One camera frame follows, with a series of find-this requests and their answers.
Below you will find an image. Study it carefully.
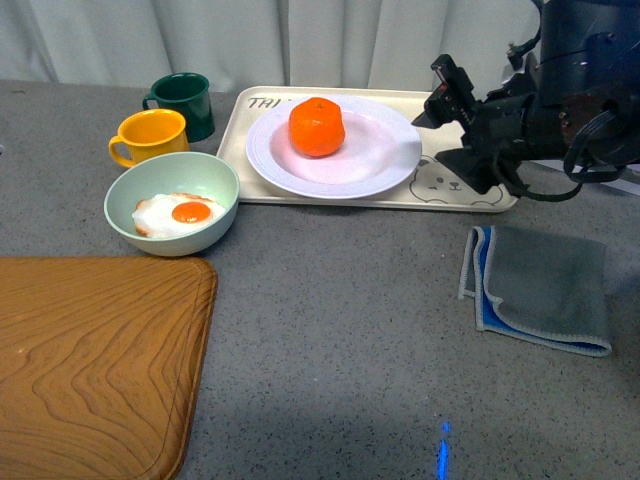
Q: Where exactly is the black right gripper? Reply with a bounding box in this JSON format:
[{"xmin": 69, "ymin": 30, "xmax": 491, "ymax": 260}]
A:
[{"xmin": 411, "ymin": 54, "xmax": 630, "ymax": 194}]

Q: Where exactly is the white round plate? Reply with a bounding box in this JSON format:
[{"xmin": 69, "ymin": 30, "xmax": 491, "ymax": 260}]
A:
[{"xmin": 246, "ymin": 94, "xmax": 422, "ymax": 200}]

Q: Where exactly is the orange mandarin fruit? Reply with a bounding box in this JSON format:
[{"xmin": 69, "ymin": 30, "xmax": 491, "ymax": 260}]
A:
[{"xmin": 288, "ymin": 97, "xmax": 346, "ymax": 158}]

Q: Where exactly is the clear acrylic cup rack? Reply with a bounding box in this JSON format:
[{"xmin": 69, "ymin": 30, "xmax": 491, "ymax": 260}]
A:
[{"xmin": 535, "ymin": 160, "xmax": 640, "ymax": 196}]

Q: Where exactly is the grey blue folded cloth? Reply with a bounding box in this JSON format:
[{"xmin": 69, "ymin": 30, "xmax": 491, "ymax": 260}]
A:
[{"xmin": 458, "ymin": 226, "xmax": 613, "ymax": 357}]

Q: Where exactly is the white curtain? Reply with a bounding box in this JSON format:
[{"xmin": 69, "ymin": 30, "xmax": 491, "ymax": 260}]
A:
[{"xmin": 1, "ymin": 1, "xmax": 539, "ymax": 95}]

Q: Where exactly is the light green bowl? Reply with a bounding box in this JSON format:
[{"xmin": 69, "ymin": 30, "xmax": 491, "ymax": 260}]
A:
[{"xmin": 104, "ymin": 152, "xmax": 240, "ymax": 257}]

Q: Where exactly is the dark green mug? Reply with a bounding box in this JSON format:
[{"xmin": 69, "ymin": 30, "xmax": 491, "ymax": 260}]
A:
[{"xmin": 142, "ymin": 72, "xmax": 215, "ymax": 143}]

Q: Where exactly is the toy fried egg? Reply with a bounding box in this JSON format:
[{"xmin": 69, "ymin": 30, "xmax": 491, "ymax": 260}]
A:
[{"xmin": 131, "ymin": 193, "xmax": 226, "ymax": 238}]

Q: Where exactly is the yellow mug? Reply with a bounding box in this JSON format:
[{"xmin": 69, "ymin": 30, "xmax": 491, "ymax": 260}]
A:
[{"xmin": 108, "ymin": 108, "xmax": 189, "ymax": 168}]

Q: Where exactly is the wooden cutting board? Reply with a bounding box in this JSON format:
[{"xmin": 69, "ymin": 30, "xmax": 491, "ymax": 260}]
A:
[{"xmin": 1, "ymin": 257, "xmax": 218, "ymax": 479}]

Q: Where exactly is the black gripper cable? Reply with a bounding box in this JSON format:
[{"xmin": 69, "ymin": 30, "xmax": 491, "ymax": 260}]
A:
[{"xmin": 492, "ymin": 108, "xmax": 626, "ymax": 203}]

